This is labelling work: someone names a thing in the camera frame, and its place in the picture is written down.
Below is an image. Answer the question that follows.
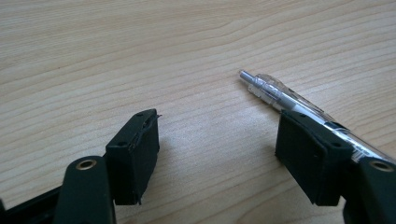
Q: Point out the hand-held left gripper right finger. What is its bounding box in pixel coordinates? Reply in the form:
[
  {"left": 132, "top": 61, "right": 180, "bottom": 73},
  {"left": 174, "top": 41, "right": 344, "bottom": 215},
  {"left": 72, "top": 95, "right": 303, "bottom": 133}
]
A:
[{"left": 275, "top": 109, "right": 363, "bottom": 207}]

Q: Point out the clear plastic ballpoint pen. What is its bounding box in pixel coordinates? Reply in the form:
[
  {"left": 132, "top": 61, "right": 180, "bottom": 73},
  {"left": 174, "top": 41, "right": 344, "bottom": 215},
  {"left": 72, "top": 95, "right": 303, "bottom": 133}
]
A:
[{"left": 238, "top": 69, "right": 396, "bottom": 165}]

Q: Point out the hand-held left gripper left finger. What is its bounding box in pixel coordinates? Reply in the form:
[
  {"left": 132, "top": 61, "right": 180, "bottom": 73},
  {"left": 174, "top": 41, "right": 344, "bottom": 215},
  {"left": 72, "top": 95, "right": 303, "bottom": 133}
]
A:
[{"left": 105, "top": 108, "right": 161, "bottom": 206}]

